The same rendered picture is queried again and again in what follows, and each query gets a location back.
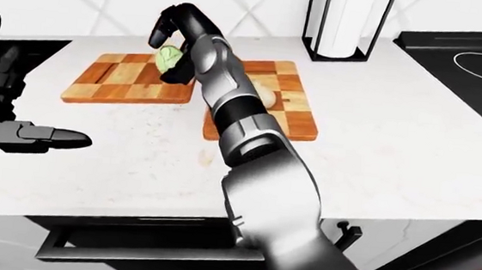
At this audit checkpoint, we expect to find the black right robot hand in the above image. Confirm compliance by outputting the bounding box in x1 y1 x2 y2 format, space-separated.
144 0 227 89

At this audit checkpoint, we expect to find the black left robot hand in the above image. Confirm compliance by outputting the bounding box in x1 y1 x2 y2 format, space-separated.
0 118 95 159

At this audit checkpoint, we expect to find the green brussel sprout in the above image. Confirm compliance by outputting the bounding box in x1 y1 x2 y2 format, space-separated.
154 44 184 76

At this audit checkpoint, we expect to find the wide checkered wooden cutting board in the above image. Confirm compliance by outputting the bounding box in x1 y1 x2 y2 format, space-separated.
59 46 198 113

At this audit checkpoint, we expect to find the tall checkered wooden cutting board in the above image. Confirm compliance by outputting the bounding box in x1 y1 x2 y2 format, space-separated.
202 54 325 150

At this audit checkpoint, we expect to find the pale onion on board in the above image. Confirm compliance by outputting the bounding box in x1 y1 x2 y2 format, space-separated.
247 79 279 109

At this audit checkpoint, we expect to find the black paper towel holder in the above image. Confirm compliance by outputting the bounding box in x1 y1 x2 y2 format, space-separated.
300 0 397 69

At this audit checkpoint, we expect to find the black open drawer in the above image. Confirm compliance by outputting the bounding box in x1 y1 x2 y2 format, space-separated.
23 204 280 270

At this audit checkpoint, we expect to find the white paper towel roll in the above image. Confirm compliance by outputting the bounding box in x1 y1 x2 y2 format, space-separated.
308 0 391 62

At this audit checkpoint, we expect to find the black induction cooktop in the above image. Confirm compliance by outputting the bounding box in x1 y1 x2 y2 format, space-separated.
386 22 482 144

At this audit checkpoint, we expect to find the black oven front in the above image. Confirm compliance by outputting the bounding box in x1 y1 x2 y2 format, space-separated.
366 209 482 270

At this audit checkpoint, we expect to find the black cabinet handle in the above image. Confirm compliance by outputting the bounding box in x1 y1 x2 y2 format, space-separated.
334 220 363 249

